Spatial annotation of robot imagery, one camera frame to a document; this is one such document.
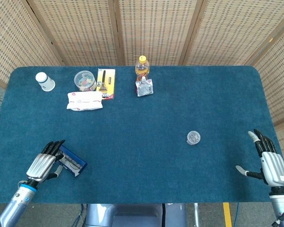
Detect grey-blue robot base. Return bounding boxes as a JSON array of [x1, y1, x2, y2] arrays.
[[84, 202, 187, 227]]

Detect razor on yellow blister card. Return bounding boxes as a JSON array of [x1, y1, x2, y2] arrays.
[[96, 68, 116, 101]]

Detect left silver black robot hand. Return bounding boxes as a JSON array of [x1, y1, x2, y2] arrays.
[[26, 139, 66, 183]]

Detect clear jar of colourful clips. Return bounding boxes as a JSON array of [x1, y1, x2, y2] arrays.
[[73, 70, 97, 92]]

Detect blue carpet table cover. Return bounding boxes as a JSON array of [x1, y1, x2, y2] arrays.
[[0, 65, 277, 204]]

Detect small clear jar of paperclips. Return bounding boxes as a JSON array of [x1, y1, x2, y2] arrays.
[[186, 131, 202, 146]]

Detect blue cardboard glasses case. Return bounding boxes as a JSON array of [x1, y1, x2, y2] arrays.
[[55, 145, 88, 177]]

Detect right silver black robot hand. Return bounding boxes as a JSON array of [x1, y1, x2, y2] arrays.
[[235, 129, 284, 187]]

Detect white tissue pack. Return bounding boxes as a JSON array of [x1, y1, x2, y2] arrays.
[[66, 91, 103, 111]]

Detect white paper cup blue band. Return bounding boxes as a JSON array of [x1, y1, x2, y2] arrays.
[[35, 72, 56, 92]]

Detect woven bamboo folding screen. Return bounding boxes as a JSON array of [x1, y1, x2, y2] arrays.
[[0, 0, 284, 154]]

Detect silver spout pouch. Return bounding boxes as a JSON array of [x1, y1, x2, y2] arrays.
[[135, 76, 154, 97]]

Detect yellow-capped drink bottle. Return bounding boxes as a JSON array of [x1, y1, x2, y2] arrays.
[[135, 55, 151, 82]]

